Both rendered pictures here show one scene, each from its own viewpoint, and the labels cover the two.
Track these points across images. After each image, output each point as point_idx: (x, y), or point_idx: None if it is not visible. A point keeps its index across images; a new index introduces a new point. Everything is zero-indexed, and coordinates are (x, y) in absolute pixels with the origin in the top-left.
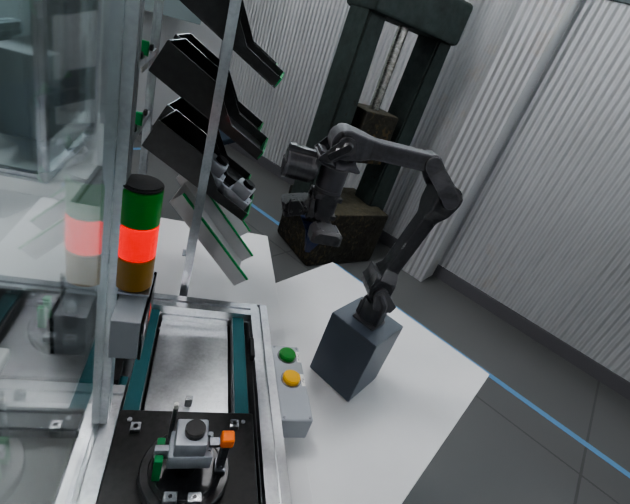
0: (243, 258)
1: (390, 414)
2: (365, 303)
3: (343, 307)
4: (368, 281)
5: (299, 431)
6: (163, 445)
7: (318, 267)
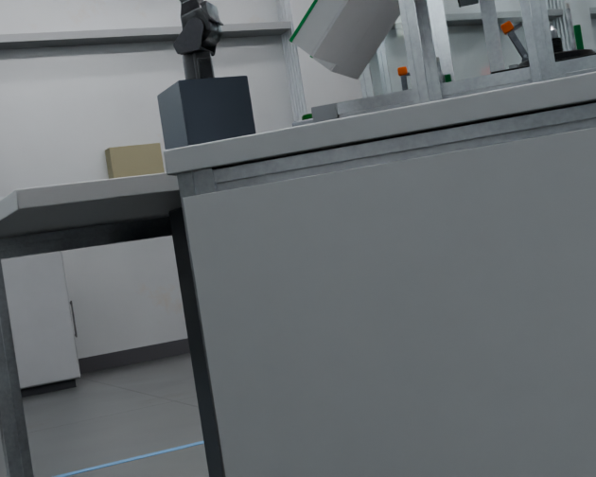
0: (327, 63)
1: None
2: (211, 58)
3: (225, 77)
4: (218, 20)
5: None
6: (446, 73)
7: (82, 182)
